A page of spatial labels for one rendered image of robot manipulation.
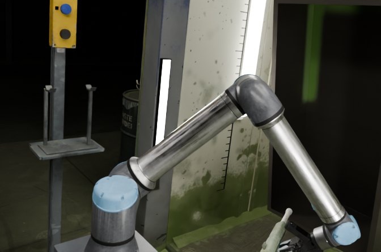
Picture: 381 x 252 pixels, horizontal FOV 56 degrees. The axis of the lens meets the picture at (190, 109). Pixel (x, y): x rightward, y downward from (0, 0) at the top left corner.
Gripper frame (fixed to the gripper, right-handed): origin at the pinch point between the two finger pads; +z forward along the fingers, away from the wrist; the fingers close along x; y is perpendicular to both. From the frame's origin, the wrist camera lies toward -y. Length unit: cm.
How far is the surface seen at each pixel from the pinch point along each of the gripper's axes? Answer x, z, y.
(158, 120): 25, 36, -80
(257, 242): 82, 50, 22
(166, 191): 38, 64, -42
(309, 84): 68, -39, -56
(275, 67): 32, -35, -72
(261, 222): 111, 54, 18
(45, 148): -26, 70, -92
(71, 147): -16, 64, -87
